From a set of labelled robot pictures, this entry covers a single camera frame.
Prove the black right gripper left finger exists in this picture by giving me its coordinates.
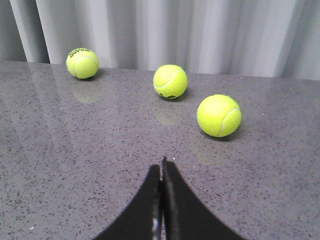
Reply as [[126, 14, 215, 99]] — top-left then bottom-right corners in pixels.
[[95, 165, 160, 240]]

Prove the grey curtain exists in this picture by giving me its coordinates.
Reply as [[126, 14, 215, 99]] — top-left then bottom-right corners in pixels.
[[0, 0, 320, 80]]

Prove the Wilson tennis ball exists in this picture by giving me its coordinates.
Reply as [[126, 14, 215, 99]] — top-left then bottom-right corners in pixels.
[[153, 64, 188, 99]]

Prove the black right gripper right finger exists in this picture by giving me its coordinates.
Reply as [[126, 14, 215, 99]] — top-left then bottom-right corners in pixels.
[[162, 157, 243, 240]]

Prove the centre tennis ball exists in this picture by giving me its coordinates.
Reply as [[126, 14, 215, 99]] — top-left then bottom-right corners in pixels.
[[66, 47, 100, 79]]

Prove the far right tennis ball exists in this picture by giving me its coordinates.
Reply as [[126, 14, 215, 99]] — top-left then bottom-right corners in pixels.
[[196, 94, 242, 138]]

